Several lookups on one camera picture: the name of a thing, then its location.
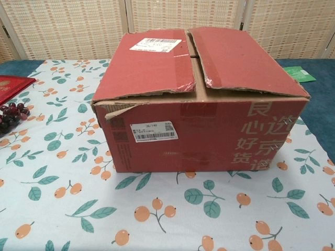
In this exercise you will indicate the floral fruit print tablecloth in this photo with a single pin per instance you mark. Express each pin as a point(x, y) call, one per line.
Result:
point(78, 196)

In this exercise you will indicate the red cardboard shipping box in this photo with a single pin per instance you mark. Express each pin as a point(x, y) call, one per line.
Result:
point(183, 136)

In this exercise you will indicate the woven folding screen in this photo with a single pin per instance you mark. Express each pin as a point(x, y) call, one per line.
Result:
point(65, 26)

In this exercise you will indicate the bunch of dark grapes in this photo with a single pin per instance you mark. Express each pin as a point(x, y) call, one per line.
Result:
point(10, 115)

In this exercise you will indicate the red certificate folder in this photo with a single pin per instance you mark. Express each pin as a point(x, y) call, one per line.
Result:
point(10, 89)

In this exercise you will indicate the green flat packet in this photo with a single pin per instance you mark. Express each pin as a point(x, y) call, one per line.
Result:
point(298, 73)

